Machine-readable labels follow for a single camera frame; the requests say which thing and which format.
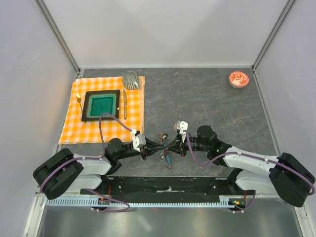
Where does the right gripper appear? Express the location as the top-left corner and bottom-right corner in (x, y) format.
(165, 133), (209, 157)

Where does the blue keyring with metal rings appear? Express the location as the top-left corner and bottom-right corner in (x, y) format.
(158, 133), (171, 169)

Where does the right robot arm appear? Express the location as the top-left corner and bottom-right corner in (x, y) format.
(167, 121), (316, 207)

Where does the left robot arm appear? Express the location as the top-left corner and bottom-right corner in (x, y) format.
(33, 135), (164, 200)

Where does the orange checkered cloth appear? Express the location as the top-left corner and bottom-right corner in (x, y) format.
(59, 76), (145, 145)

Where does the grey striped mug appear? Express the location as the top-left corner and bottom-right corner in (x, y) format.
(122, 71), (140, 90)

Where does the green square plate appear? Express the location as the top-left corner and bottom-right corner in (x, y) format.
(81, 90), (120, 122)

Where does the gold fork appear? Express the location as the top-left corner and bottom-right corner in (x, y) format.
(76, 93), (83, 111)

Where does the red patterned bowl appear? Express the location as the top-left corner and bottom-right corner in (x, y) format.
(229, 71), (249, 88)

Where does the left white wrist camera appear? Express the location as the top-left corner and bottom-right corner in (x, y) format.
(130, 129), (146, 152)

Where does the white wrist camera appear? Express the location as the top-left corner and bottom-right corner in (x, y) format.
(130, 129), (146, 152)
(174, 121), (188, 143)

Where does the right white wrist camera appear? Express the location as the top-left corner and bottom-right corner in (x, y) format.
(174, 121), (188, 143)

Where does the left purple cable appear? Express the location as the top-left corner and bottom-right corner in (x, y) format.
(39, 113), (136, 213)

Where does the purple cable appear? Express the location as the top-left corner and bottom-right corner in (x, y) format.
(39, 113), (136, 213)
(186, 133), (316, 213)

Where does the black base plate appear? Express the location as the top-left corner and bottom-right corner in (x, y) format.
(94, 176), (254, 203)

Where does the wooden handled knife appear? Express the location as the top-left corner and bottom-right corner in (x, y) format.
(123, 89), (128, 119)

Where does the grey cable duct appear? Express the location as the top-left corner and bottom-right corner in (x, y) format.
(45, 196), (235, 208)

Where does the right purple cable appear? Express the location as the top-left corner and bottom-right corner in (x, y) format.
(186, 133), (316, 213)

